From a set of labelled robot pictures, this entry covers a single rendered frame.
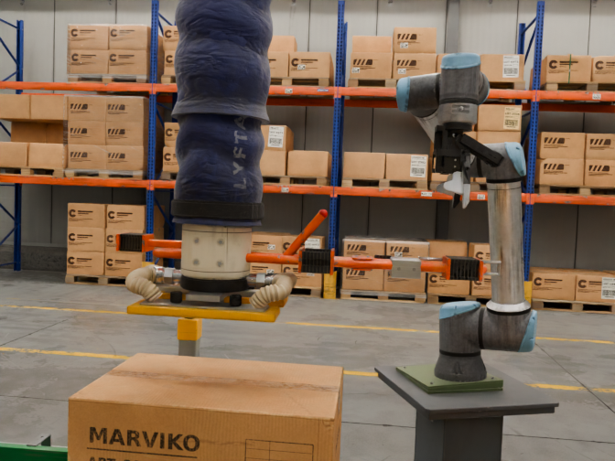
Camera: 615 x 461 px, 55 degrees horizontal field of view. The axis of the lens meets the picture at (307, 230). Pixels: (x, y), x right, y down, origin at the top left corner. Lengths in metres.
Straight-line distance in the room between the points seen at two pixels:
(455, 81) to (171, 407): 0.98
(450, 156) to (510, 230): 0.73
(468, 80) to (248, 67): 0.51
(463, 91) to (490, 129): 7.29
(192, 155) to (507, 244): 1.17
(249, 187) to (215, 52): 0.31
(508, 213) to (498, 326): 0.40
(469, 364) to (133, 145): 7.53
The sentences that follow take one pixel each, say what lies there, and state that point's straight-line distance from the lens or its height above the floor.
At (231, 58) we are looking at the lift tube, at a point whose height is 1.72.
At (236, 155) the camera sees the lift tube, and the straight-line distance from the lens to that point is 1.40.
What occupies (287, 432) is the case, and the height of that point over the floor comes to 0.91.
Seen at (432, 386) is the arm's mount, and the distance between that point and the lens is 2.19.
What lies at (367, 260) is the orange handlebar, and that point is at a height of 1.27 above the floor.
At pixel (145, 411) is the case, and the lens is 1.42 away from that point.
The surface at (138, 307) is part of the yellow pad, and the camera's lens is 1.41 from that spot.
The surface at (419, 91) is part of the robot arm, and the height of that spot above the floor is 1.70.
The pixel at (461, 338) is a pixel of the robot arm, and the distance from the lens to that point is 2.25.
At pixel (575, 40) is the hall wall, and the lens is 10.63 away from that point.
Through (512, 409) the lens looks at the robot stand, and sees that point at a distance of 2.19.
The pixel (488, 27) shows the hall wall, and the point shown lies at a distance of 10.38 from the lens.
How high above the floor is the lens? 1.41
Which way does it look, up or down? 3 degrees down
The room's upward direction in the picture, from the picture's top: 2 degrees clockwise
